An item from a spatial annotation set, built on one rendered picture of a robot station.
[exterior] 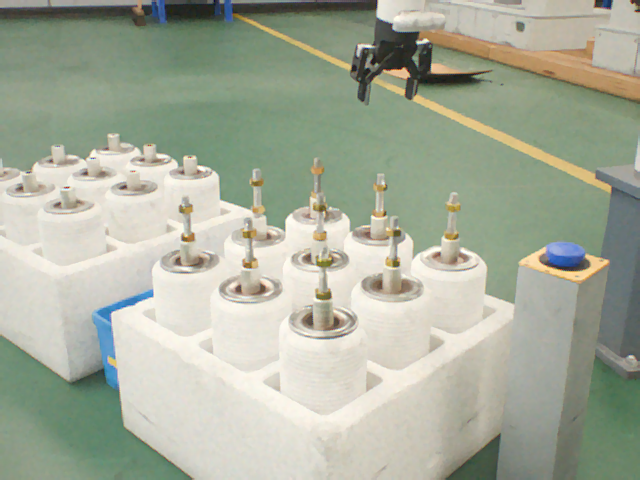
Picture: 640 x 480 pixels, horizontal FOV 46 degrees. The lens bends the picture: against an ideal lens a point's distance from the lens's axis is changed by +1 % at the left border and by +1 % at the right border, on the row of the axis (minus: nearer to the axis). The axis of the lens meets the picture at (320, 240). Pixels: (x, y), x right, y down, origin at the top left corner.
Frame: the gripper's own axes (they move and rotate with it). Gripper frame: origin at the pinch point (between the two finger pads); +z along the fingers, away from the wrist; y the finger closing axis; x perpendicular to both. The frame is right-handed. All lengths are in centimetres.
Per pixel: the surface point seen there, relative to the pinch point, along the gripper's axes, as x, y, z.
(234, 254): 26.1, 37.5, 7.9
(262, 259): 28.7, 34.5, 7.7
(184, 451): 41, 49, 25
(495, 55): -214, -207, 85
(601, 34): -141, -202, 48
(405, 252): 35.4, 16.4, 6.0
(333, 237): 24.9, 21.8, 9.1
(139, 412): 32, 53, 26
